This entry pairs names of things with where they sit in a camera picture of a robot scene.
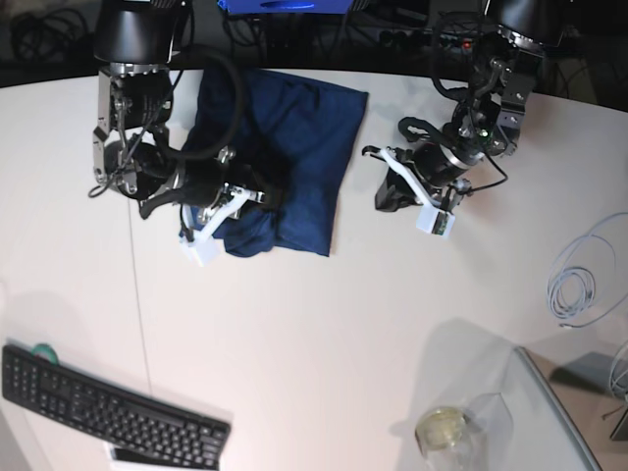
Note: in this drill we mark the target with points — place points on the blue box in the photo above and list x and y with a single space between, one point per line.
245 7

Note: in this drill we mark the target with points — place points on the green tape roll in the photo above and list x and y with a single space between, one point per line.
45 352

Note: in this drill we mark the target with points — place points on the black computer keyboard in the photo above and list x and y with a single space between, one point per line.
131 421

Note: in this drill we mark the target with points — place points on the blue long-sleeve t-shirt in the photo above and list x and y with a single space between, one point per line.
297 134

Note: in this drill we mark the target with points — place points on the clear glass jar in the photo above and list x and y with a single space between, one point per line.
473 436

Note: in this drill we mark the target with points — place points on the white power strip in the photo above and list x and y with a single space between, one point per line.
419 39

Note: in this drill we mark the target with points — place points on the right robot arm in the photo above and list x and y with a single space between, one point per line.
132 154

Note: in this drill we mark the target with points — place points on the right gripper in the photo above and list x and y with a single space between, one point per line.
211 191

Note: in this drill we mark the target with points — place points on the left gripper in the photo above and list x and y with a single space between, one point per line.
437 167

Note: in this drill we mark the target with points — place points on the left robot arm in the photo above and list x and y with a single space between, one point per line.
507 54

